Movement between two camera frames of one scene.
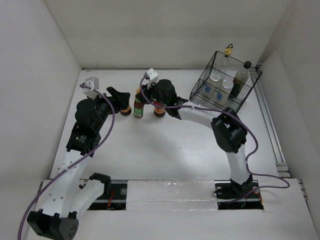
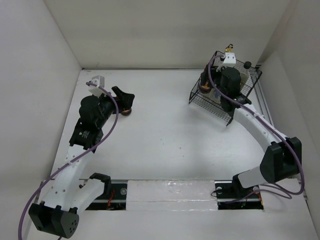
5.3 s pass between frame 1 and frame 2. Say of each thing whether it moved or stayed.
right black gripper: moved
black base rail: stayed
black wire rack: stayed
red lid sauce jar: moved
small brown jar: stayed
